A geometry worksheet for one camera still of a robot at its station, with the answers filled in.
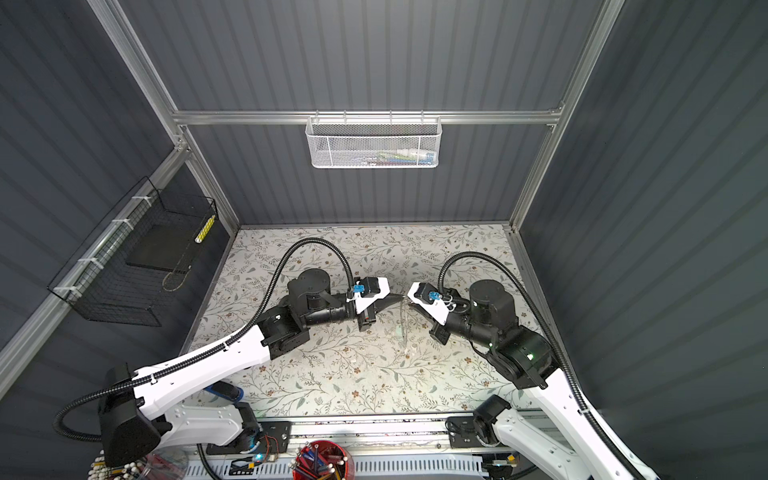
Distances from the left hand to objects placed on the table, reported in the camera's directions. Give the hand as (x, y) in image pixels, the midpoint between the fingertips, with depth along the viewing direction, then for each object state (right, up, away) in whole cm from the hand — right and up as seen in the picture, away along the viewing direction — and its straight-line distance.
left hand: (402, 293), depth 63 cm
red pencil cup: (-17, -35, -2) cm, 38 cm away
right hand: (+4, -2, +1) cm, 4 cm away
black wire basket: (-66, +4, +9) cm, 67 cm away
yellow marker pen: (-54, +15, +19) cm, 59 cm away
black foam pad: (-62, +10, +15) cm, 65 cm away
